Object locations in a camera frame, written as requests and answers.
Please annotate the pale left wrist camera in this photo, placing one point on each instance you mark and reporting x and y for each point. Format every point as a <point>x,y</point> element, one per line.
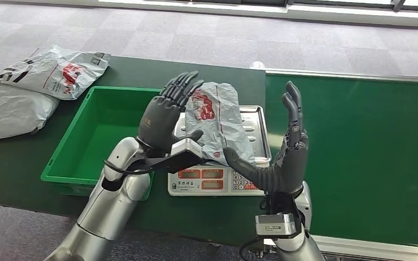
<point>187,147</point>

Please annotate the white parcel bag black print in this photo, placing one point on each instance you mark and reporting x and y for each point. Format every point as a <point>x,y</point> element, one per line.
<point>57,72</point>

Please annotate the black camera bracket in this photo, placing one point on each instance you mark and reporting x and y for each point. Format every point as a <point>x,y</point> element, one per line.
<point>279,205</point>
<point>169,162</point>

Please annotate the black left camera bracket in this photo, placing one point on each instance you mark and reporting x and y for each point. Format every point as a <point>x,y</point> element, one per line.
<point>169,162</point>

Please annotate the green conveyor belt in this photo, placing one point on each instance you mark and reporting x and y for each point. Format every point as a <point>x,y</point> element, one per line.
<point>367,144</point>

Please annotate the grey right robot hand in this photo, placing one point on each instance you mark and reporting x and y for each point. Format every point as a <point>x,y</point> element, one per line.
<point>288,169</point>

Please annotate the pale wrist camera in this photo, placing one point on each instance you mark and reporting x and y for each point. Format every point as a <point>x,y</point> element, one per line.
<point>275,224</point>
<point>187,147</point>

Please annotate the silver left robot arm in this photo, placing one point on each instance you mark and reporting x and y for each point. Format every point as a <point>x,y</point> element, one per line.
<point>111,205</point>

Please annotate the silver conveyor side rail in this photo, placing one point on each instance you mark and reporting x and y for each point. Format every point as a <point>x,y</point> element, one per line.
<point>346,75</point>
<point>375,248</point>

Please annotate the green plastic crate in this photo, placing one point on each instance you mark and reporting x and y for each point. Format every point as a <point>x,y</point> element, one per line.
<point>97,137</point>

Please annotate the white electronic scale steel pan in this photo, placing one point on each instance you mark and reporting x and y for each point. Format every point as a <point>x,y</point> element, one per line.
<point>209,180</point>

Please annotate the white window sill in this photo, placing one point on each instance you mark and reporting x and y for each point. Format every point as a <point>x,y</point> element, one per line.
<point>266,9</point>

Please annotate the black right camera bracket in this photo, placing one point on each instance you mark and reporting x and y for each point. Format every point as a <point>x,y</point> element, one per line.
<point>279,205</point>

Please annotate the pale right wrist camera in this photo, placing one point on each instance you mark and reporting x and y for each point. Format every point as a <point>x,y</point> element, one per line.
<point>275,224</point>

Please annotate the large white parcel bag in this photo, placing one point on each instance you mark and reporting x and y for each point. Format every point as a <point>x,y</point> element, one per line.
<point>10,111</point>

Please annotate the small grey red-print parcel bag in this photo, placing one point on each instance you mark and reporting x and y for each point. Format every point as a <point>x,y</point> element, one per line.
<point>216,122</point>

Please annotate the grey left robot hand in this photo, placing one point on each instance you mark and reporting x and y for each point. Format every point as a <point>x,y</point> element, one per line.
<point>162,115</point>

